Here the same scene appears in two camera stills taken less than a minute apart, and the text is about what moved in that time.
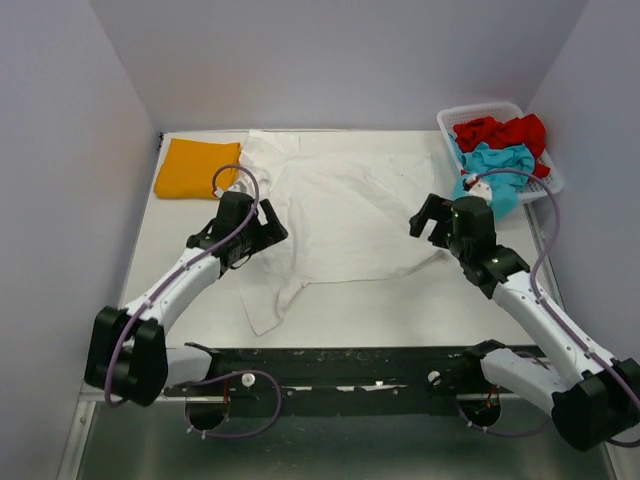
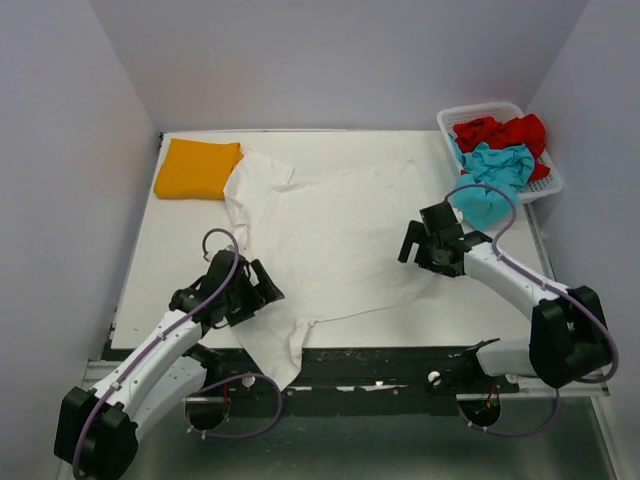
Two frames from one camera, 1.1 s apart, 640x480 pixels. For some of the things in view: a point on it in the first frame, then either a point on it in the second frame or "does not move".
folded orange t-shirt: [187, 168] does not move
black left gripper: [279, 233] -> [265, 292]
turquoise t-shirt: [507, 169] does not move
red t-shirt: [527, 130] does not move
